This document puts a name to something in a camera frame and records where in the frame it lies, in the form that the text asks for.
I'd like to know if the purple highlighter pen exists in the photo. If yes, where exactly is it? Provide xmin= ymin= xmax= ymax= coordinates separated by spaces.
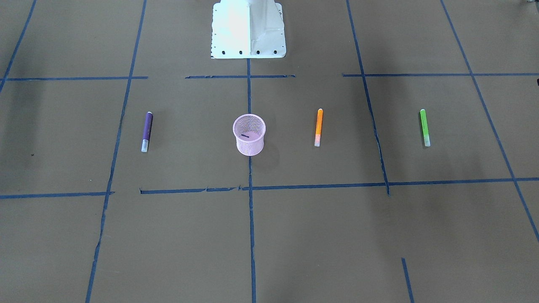
xmin=141 ymin=112 xmax=153 ymax=153

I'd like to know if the pink mesh pen holder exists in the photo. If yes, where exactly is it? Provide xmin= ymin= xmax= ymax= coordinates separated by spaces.
xmin=232 ymin=114 xmax=266 ymax=157

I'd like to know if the green highlighter pen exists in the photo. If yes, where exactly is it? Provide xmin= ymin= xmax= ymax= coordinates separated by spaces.
xmin=419 ymin=109 xmax=431 ymax=147

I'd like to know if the orange highlighter pen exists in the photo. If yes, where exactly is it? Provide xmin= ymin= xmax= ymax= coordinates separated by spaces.
xmin=314 ymin=109 xmax=323 ymax=146

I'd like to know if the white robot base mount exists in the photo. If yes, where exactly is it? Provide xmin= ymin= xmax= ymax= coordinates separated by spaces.
xmin=211 ymin=0 xmax=287 ymax=59

